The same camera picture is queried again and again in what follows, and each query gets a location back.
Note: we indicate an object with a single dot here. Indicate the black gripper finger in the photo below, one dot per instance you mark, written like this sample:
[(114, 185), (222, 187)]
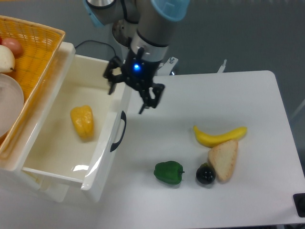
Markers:
[(151, 96), (113, 64)]

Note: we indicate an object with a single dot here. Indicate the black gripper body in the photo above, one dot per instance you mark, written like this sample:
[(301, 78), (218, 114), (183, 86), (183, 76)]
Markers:
[(139, 73)]

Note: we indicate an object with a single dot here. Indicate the yellow bell pepper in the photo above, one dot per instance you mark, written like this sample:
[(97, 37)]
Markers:
[(83, 121)]

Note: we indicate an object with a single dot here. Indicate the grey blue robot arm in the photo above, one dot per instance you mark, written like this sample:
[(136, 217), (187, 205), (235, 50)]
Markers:
[(153, 23)]

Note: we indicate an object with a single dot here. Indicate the green bell pepper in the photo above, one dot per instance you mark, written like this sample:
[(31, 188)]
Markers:
[(169, 172)]

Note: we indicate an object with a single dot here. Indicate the open upper white drawer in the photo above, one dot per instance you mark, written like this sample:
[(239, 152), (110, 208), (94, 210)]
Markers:
[(58, 152)]

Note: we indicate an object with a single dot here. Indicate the white drawer cabinet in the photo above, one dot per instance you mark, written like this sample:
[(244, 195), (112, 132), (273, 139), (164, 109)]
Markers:
[(18, 143)]

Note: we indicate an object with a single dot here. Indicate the yellow banana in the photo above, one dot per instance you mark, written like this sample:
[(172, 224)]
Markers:
[(210, 141)]

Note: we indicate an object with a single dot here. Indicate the yellow woven basket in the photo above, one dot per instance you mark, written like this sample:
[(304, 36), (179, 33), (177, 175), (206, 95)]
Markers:
[(40, 44)]

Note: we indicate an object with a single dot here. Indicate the toast bread slice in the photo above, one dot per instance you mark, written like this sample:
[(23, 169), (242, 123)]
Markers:
[(223, 158)]

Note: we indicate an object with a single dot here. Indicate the dark purple eggplant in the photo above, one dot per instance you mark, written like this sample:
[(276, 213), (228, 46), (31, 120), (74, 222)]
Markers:
[(205, 174)]

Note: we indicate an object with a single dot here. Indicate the white pear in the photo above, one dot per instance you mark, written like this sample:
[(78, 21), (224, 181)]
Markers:
[(7, 60)]

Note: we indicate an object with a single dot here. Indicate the beige round plate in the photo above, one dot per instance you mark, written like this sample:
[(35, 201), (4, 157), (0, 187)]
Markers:
[(11, 103)]

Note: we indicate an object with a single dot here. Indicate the black corner device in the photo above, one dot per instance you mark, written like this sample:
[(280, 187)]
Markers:
[(299, 200)]

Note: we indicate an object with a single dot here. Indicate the black drawer handle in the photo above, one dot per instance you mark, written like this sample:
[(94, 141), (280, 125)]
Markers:
[(120, 132)]

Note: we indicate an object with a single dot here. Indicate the white metal bracket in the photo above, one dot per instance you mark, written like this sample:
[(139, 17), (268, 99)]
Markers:
[(222, 67)]

